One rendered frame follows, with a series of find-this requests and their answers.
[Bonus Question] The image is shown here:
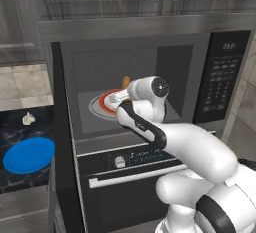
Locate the grey black microwave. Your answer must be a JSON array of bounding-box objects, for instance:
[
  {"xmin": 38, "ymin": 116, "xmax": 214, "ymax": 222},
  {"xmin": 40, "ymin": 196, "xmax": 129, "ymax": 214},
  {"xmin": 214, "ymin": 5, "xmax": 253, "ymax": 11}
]
[{"xmin": 58, "ymin": 30, "xmax": 252, "ymax": 145}]

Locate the red plate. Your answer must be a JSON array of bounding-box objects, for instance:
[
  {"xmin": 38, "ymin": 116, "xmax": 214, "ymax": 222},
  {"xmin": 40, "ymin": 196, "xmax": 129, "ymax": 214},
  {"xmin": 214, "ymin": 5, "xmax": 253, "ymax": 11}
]
[{"xmin": 97, "ymin": 88, "xmax": 126, "ymax": 113}]

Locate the white oven knob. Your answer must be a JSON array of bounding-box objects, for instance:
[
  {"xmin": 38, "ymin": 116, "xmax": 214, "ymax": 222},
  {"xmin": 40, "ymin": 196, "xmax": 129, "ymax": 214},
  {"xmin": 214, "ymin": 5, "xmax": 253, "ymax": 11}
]
[{"xmin": 114, "ymin": 155, "xmax": 127, "ymax": 169}]

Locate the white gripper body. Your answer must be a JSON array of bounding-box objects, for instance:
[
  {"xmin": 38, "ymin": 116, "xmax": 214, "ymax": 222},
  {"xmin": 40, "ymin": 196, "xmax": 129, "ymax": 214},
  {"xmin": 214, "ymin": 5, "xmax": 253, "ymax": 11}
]
[{"xmin": 105, "ymin": 89, "xmax": 131, "ymax": 109}]

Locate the white oven handle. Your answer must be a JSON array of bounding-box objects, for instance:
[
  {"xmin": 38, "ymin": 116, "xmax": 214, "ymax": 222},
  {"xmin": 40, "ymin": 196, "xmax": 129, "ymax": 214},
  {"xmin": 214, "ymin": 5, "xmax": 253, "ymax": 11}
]
[{"xmin": 88, "ymin": 163, "xmax": 190, "ymax": 189}]

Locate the black microwave door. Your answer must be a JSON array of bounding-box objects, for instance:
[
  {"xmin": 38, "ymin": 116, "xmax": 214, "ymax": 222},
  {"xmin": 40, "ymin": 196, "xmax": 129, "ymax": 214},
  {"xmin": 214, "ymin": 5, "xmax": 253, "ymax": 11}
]
[{"xmin": 50, "ymin": 41, "xmax": 79, "ymax": 192}]

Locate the grey drawer front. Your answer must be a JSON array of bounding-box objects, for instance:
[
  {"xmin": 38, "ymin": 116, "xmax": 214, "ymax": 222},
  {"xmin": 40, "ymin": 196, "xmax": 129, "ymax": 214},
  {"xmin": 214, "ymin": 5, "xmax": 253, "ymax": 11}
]
[{"xmin": 0, "ymin": 184, "xmax": 52, "ymax": 233}]

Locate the orange hotdog bun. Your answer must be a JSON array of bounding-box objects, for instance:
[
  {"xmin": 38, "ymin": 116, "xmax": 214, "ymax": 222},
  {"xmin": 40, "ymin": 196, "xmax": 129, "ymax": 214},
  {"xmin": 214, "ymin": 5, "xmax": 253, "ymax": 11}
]
[{"xmin": 121, "ymin": 75, "xmax": 132, "ymax": 91}]

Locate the white garlic bulb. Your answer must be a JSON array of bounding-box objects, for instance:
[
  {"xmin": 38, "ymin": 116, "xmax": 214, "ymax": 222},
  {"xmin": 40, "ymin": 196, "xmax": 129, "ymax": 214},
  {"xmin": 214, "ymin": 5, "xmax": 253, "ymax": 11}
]
[{"xmin": 21, "ymin": 111, "xmax": 37, "ymax": 127}]

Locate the blue plate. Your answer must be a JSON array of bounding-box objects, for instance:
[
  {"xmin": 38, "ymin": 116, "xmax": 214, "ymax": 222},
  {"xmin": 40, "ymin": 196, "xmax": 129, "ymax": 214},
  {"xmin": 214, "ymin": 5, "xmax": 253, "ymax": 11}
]
[{"xmin": 2, "ymin": 136, "xmax": 56, "ymax": 176}]

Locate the grey microwave turntable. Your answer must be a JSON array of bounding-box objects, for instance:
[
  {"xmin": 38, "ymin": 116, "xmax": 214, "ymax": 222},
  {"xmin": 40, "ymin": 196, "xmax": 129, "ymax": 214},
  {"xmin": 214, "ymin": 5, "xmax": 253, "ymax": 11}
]
[{"xmin": 88, "ymin": 91, "xmax": 135, "ymax": 120}]

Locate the black built-in oven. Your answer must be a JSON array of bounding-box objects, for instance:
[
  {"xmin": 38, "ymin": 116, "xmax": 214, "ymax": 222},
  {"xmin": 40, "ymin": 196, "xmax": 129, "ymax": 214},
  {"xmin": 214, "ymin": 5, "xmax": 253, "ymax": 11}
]
[{"xmin": 55, "ymin": 133, "xmax": 228, "ymax": 233}]

